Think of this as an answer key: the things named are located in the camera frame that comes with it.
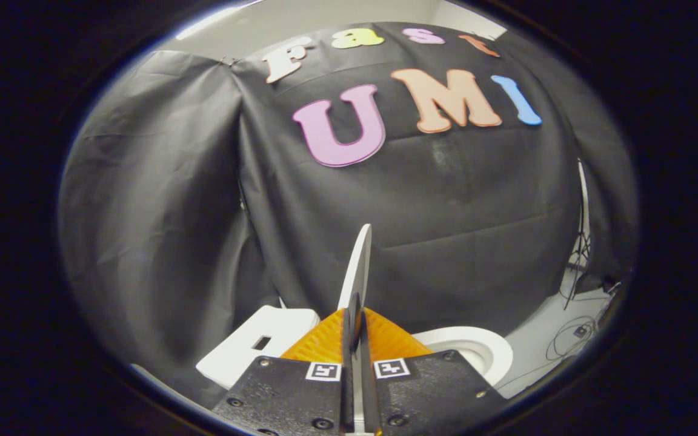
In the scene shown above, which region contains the white toilet lid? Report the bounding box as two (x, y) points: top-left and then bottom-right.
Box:
(337, 223), (373, 434)

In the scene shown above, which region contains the black backdrop cloth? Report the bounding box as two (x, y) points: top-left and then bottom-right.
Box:
(58, 22), (639, 408)

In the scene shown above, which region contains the white toilet body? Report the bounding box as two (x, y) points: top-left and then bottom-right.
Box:
(196, 305), (514, 390)

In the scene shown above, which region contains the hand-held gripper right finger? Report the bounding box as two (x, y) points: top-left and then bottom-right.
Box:
(358, 306), (508, 436)

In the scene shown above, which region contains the black floor cable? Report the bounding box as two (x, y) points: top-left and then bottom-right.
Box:
(545, 315), (599, 362)

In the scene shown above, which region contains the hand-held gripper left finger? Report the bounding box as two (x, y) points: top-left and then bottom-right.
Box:
(212, 293), (357, 436)

